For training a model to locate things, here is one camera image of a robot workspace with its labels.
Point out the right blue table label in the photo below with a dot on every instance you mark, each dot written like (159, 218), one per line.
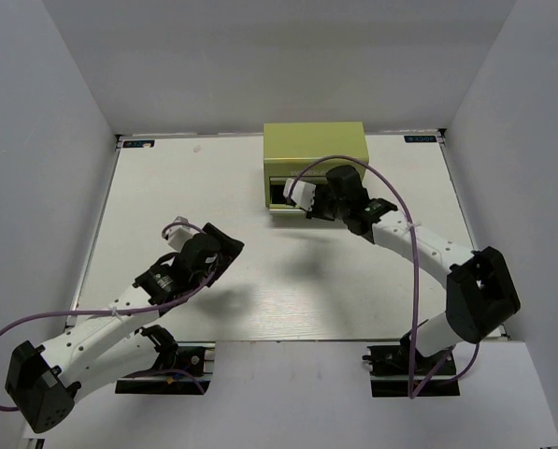
(420, 139)

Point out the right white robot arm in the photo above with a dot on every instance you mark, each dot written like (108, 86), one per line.
(480, 293)

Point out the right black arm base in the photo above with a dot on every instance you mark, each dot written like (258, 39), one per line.
(389, 374)

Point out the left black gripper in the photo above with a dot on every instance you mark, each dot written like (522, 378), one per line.
(234, 247)

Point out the green metal drawer cabinet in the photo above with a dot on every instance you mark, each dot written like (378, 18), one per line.
(291, 147)

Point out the left blue table label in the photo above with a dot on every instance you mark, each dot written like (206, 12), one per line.
(138, 144)

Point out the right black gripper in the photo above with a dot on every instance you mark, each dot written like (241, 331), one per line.
(315, 212)

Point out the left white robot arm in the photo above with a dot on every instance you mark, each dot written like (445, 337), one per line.
(47, 380)

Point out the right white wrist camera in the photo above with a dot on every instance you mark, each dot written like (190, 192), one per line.
(300, 193)

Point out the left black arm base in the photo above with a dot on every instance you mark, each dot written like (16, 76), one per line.
(187, 372)

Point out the blue table label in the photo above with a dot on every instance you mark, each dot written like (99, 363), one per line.
(420, 139)
(138, 144)

